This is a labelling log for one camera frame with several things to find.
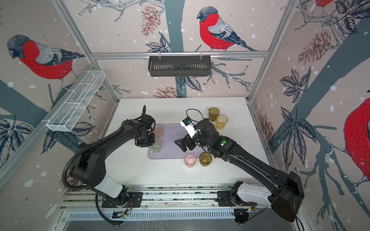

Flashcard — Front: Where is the green textured cup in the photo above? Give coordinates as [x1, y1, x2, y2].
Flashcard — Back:
[150, 137, 162, 153]

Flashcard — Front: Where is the pink textured cup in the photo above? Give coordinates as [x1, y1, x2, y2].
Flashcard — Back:
[154, 124, 164, 138]

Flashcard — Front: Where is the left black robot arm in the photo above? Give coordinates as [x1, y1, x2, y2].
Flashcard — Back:
[62, 114, 156, 199]

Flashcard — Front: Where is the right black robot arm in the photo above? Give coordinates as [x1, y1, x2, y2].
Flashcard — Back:
[175, 117, 304, 222]

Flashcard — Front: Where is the lilac plastic tray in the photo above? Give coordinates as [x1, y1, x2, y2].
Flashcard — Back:
[148, 123, 203, 159]

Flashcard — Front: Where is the pink smooth cup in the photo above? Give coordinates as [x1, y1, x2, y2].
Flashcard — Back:
[184, 153, 197, 168]

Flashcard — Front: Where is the brown textured cup front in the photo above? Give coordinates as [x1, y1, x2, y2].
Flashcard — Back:
[199, 152, 213, 167]

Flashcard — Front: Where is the brown textured cup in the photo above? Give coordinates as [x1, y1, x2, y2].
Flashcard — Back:
[199, 152, 213, 167]
[209, 107, 220, 122]

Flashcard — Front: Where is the yellow smooth cup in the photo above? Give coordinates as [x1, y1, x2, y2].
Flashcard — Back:
[216, 114, 228, 130]

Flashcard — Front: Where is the brown textured cup back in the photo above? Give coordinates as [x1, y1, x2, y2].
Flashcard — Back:
[209, 107, 220, 122]

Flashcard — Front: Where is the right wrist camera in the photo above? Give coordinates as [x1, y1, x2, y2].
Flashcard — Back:
[180, 116, 197, 138]

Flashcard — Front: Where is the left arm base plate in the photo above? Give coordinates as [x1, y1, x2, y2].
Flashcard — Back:
[102, 192, 143, 208]

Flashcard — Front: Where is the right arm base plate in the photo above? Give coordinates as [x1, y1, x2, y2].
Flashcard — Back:
[215, 191, 258, 207]

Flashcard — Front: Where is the black hanging wire basket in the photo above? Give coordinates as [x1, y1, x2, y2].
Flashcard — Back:
[148, 55, 212, 77]

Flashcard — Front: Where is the white wire mesh shelf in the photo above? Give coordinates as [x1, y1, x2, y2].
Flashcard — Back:
[46, 70, 106, 132]

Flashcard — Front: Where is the aluminium frame top rail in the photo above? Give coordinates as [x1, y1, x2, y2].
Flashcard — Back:
[90, 51, 270, 60]

